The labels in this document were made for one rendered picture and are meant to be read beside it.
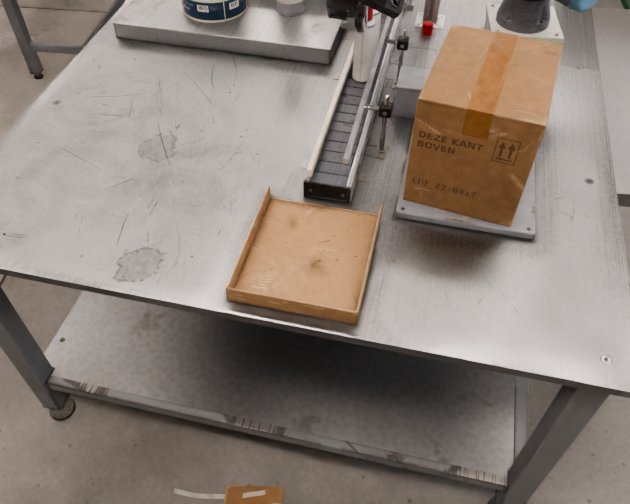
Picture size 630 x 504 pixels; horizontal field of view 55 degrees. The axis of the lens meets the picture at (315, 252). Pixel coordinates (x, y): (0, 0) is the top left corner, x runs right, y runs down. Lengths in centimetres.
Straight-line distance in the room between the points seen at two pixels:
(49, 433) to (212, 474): 54
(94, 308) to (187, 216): 76
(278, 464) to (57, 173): 104
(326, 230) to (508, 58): 52
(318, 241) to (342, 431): 63
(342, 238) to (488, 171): 33
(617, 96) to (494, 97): 71
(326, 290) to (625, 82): 112
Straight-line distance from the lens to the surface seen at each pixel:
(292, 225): 133
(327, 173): 138
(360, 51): 162
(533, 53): 140
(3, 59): 385
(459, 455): 175
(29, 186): 157
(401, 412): 177
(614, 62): 204
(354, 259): 127
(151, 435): 203
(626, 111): 185
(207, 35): 191
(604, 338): 128
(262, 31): 190
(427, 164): 129
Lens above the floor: 180
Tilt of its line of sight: 49 degrees down
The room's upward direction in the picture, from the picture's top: straight up
